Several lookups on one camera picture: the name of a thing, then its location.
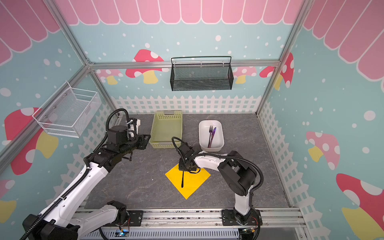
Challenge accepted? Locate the purple fork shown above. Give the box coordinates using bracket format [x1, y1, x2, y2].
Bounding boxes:
[208, 125, 214, 148]

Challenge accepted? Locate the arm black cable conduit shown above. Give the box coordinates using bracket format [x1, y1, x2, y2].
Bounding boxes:
[171, 136, 265, 240]
[19, 108, 133, 240]

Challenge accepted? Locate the purple knife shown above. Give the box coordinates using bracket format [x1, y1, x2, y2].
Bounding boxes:
[211, 127, 216, 147]

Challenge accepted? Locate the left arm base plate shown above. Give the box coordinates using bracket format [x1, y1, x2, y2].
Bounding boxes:
[119, 210, 144, 227]

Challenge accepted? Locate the black mesh wall basket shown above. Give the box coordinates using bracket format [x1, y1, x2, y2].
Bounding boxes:
[170, 56, 234, 92]

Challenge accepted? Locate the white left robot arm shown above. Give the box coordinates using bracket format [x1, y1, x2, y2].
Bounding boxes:
[21, 126, 151, 240]

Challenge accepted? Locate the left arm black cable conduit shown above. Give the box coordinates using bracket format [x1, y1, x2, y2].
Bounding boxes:
[19, 108, 133, 240]

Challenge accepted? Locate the white plastic tub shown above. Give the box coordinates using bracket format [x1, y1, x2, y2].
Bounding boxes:
[199, 120, 225, 152]

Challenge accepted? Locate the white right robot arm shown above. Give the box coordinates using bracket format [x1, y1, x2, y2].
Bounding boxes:
[178, 150, 264, 219]

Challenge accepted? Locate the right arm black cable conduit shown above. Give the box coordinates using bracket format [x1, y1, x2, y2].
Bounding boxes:
[171, 136, 265, 240]

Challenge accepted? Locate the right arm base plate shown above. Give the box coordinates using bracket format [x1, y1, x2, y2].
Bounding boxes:
[221, 209, 263, 226]

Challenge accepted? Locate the purple spoon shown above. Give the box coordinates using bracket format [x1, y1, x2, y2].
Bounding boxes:
[181, 171, 185, 188]

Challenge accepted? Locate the white wire wall basket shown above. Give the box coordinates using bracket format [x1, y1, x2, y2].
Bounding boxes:
[32, 82, 102, 138]

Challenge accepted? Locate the yellow paper napkin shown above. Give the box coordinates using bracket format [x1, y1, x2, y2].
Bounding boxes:
[165, 165, 211, 200]

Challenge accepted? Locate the green perforated plastic basket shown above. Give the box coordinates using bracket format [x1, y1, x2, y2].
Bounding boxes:
[150, 111, 183, 149]

